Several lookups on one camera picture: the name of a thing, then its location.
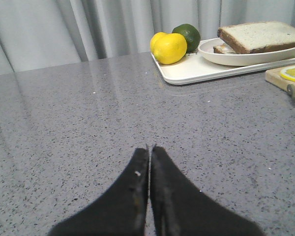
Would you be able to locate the lemon slice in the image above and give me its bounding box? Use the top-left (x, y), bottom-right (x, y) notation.
top-left (280, 65), bottom-right (295, 82)

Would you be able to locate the metal board handle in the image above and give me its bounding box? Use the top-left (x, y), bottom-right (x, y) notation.
top-left (287, 84), bottom-right (295, 103)

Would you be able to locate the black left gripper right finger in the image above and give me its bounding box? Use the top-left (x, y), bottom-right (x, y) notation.
top-left (150, 146), bottom-right (264, 236)

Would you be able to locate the yellow lemon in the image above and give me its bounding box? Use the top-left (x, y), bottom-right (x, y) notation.
top-left (150, 32), bottom-right (187, 65)

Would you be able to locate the green lime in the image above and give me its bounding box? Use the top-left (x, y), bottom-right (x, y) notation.
top-left (172, 24), bottom-right (201, 53)

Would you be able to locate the white round plate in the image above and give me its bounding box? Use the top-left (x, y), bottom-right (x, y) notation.
top-left (198, 38), bottom-right (295, 66)

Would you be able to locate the white rectangular tray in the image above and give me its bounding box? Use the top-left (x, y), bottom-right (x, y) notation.
top-left (154, 50), bottom-right (295, 85)

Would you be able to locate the grey curtain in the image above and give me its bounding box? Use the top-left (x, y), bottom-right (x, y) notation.
top-left (0, 0), bottom-right (295, 75)

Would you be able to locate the wooden cutting board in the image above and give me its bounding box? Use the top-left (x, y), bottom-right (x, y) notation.
top-left (265, 67), bottom-right (295, 92)

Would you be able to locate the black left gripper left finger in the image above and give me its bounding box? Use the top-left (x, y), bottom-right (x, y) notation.
top-left (49, 148), bottom-right (149, 236)

